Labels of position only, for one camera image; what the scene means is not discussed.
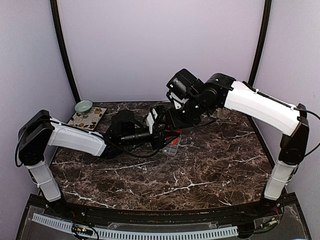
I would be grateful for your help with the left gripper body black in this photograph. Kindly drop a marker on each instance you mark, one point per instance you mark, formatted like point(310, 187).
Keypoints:
point(157, 140)

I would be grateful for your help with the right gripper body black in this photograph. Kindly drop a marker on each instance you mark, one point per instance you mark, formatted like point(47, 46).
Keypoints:
point(188, 117)

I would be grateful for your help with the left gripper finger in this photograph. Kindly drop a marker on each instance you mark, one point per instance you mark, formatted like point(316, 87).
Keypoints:
point(171, 142)
point(171, 134)

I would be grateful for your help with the clear plastic pill organizer box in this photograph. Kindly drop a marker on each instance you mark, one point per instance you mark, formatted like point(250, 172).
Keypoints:
point(172, 150)

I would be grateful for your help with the red pill bottle grey cap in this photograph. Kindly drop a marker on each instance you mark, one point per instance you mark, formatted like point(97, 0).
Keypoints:
point(173, 138)

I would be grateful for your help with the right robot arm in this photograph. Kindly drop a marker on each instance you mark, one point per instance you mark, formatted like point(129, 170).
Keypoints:
point(192, 98)

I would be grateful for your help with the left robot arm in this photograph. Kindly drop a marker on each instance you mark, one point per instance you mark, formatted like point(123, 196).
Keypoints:
point(125, 130)

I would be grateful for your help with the cream ceramic mug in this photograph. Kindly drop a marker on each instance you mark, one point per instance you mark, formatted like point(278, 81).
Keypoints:
point(223, 113)

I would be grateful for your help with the patterned coaster mat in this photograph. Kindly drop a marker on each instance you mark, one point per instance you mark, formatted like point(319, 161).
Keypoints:
point(88, 121)

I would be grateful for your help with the green ceramic bowl left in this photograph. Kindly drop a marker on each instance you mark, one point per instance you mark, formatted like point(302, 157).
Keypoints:
point(83, 107)

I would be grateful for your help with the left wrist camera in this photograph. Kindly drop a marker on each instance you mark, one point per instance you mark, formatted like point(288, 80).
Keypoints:
point(154, 114)

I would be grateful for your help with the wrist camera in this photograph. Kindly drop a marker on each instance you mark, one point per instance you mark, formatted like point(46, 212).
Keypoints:
point(174, 99)
point(154, 114)

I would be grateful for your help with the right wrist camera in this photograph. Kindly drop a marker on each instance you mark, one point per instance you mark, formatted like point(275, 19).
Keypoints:
point(174, 99)

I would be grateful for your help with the black front rail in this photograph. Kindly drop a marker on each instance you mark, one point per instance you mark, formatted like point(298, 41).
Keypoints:
point(237, 214)

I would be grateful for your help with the right black corner post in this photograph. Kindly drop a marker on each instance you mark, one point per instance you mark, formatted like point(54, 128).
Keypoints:
point(261, 41)

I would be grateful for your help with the black corner post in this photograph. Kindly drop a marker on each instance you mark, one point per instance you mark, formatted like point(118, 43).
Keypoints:
point(261, 41)
point(63, 50)

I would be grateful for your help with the white slotted cable duct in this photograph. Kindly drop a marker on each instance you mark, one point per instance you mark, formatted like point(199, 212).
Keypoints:
point(121, 231)

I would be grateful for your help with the left black corner post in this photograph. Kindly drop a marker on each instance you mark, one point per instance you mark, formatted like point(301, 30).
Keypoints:
point(63, 50)

